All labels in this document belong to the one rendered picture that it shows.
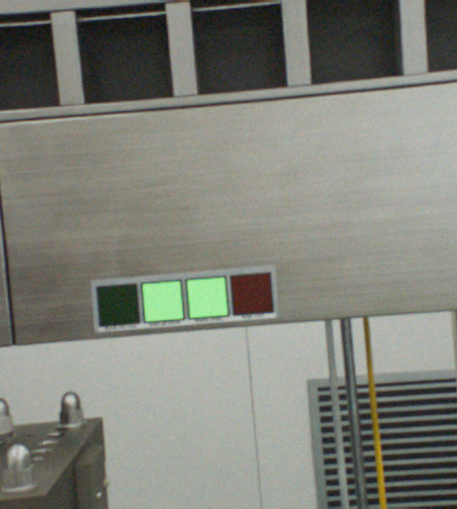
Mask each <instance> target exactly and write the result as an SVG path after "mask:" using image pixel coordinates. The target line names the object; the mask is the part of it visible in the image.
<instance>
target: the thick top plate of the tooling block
mask: <svg viewBox="0 0 457 509"><path fill-rule="evenodd" d="M83 420H84V421H85V424H84V425H80V426H74V427H70V428H59V423H60V421H53V422H40V423H39V424H14V427H15V430H13V431H12V432H9V433H4V434H0V509H77V495H76V473H75V465H76V463H77V460H78V459H79V458H80V457H81V456H82V455H83V453H84V452H85V450H86V449H87V447H88V446H89V445H101V444H103V446H104V458H105V460H106V456H105V444H104V432H103V421H102V418H94V419H83ZM14 444H22V445H24V446H26V447H27V450H28V451H29V453H30V456H31V465H34V469H35V481H36V482H37V483H38V485H37V486H36V487H34V488H32V490H27V491H22V492H3V491H2V489H1V488H2V486H4V481H3V471H4V469H5V454H6V453H7V451H8V450H9V449H10V448H11V447H12V446H14Z"/></svg>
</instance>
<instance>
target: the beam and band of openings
mask: <svg viewBox="0 0 457 509"><path fill-rule="evenodd" d="M273 2H280V3H273ZM262 3H269V4H262ZM250 4H257V5H250ZM239 5H246V7H239ZM228 7H234V8H228ZM216 8H224V9H216ZM205 9H212V10H205ZM193 10H201V11H193ZM158 13H167V14H158ZM147 14H155V15H147ZM135 15H144V16H135ZM125 16H132V17H125ZM113 17H120V18H113ZM90 18H94V19H97V20H90ZM101 18H109V19H101ZM84 19H85V20H84ZM44 22H51V23H44ZM32 23H39V24H32ZM8 24H12V25H17V26H8ZM20 24H27V25H20ZM0 25H5V26H0V122H10V121H23V120H34V119H44V120H46V118H49V119H59V118H71V117H82V116H95V115H107V114H117V113H130V112H141V111H153V110H165V109H177V108H188V107H201V106H212V105H224V104H236V103H248V102H259V101H267V100H272V99H283V98H294V97H306V96H318V95H330V94H342V93H354V92H355V91H365V90H378V89H390V88H402V87H413V86H414V85H437V84H450V83H457V0H0Z"/></svg>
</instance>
